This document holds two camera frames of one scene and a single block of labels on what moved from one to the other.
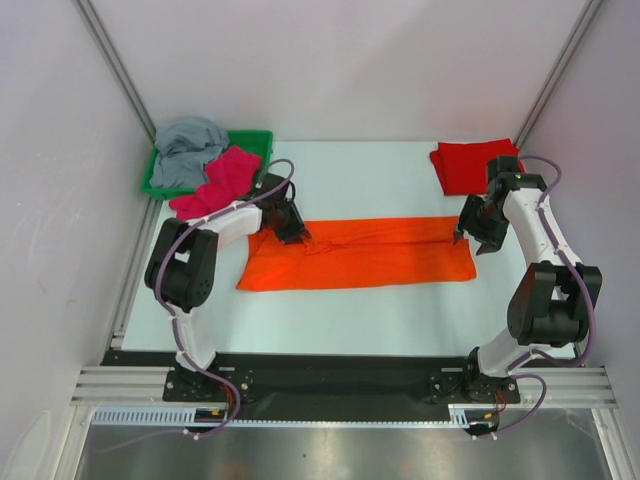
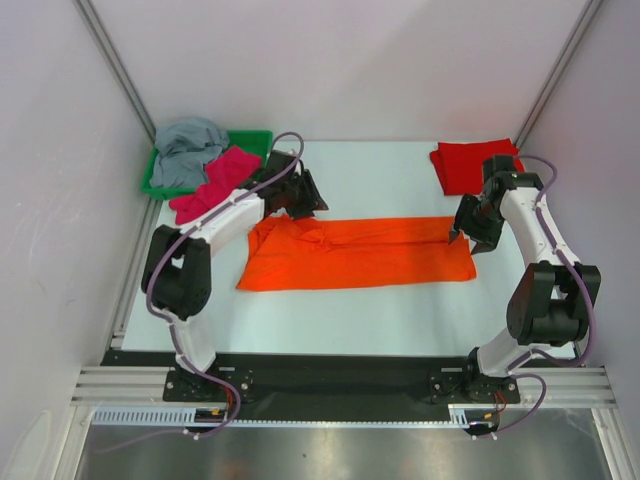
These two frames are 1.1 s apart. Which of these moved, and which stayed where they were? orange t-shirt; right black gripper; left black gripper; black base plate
Moved: left black gripper
Stayed: orange t-shirt; black base plate; right black gripper
